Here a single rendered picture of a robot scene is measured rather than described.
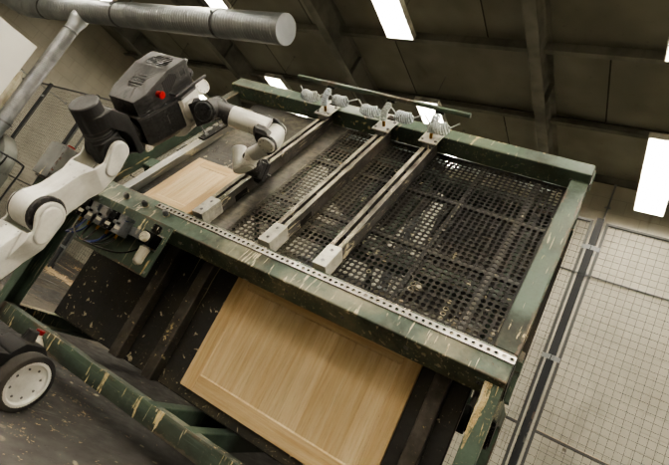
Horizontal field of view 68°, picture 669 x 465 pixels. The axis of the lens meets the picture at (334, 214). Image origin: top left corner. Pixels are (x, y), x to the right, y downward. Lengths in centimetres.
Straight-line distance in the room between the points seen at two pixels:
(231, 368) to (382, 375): 64
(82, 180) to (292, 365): 108
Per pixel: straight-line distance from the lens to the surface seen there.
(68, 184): 208
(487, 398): 171
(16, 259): 208
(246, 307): 224
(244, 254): 206
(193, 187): 257
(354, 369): 201
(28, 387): 207
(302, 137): 274
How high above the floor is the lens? 64
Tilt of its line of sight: 14 degrees up
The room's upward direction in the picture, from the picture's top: 27 degrees clockwise
